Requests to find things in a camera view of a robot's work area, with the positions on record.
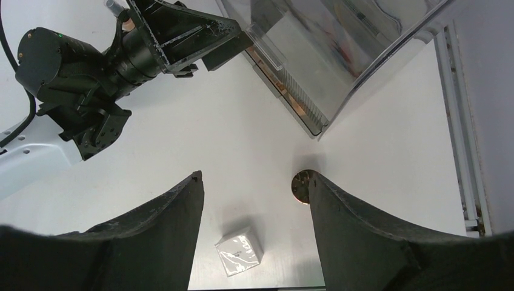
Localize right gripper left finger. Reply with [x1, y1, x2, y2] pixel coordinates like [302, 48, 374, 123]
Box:
[1, 171, 204, 290]

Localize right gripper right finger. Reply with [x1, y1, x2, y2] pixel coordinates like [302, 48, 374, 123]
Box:
[309, 171, 513, 290]

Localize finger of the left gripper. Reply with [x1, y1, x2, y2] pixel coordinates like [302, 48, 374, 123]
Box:
[202, 32, 253, 72]

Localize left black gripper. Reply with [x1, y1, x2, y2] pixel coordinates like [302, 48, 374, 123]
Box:
[16, 1, 242, 160]

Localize clear acrylic organizer box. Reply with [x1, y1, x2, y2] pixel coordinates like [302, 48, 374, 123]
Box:
[218, 1, 459, 139]

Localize gold round jar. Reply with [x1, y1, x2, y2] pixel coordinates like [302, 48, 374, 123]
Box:
[291, 170, 310, 204]

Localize white cube box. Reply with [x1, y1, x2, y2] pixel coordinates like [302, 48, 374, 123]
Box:
[215, 227, 264, 277]

